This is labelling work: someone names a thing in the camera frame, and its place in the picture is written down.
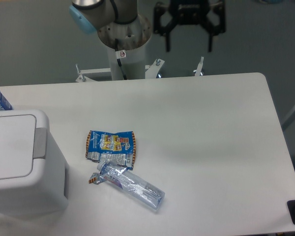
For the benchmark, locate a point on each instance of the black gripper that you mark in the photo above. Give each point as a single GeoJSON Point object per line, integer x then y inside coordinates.
{"type": "Point", "coordinates": [189, 12]}

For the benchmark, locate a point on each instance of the white trash can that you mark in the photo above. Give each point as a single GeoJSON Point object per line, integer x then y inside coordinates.
{"type": "Point", "coordinates": [33, 170]}

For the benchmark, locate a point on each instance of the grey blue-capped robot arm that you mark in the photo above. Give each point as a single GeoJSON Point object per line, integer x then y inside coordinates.
{"type": "Point", "coordinates": [91, 15]}

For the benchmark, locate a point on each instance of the blue snack wrapper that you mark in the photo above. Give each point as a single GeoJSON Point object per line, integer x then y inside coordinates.
{"type": "Point", "coordinates": [117, 147]}

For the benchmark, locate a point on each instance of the crushed clear plastic bottle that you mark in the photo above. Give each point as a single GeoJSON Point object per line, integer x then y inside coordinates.
{"type": "Point", "coordinates": [131, 184]}

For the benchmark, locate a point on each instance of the small torn wrapper piece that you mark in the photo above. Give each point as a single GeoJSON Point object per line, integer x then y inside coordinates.
{"type": "Point", "coordinates": [96, 178]}

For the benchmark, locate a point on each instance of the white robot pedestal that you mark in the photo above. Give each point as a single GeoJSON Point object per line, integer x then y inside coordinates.
{"type": "Point", "coordinates": [130, 54]}

